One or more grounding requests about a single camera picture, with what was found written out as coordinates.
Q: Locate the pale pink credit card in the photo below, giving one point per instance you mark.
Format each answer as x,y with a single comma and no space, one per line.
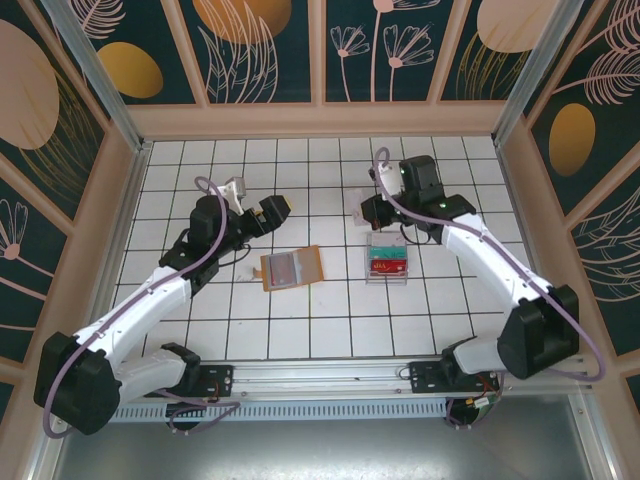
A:
356,207

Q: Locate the orange leather card holder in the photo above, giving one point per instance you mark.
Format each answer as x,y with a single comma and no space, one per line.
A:
305,265

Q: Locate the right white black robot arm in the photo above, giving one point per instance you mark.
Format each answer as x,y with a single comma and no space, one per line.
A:
480,255

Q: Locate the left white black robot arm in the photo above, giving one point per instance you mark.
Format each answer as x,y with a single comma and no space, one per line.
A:
135,310

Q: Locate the white credit card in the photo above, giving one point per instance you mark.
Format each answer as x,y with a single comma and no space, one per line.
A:
387,241

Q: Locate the teal credit card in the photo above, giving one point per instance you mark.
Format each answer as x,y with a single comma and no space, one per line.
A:
387,253

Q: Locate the clear box with red card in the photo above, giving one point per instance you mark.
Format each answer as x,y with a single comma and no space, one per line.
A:
385,267

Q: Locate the red silver credit card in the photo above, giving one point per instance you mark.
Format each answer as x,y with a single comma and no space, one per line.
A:
281,269

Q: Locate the clear acrylic card stand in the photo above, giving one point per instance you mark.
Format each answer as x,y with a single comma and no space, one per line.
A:
387,281

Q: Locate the green circuit board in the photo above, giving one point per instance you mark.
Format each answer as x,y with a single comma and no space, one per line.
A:
487,406

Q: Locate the grey metal sheet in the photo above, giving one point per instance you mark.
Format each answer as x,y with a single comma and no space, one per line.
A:
320,450

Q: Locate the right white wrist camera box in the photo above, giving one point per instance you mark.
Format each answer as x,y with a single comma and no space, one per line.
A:
389,181

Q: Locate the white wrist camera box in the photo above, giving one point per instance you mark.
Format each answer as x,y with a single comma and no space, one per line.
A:
389,181
235,190

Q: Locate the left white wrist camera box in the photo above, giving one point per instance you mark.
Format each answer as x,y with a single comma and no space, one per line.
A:
235,190

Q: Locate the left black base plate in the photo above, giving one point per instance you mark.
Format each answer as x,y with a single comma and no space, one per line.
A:
215,377

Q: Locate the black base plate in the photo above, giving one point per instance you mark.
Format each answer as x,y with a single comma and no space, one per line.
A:
425,377
215,377

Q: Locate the aluminium mounting rail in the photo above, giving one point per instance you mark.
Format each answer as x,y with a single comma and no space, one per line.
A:
320,372

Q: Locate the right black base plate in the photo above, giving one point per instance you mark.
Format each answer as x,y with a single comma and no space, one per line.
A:
425,377

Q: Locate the aluminium frame post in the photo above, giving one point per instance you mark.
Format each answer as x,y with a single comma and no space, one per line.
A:
530,70
100,85

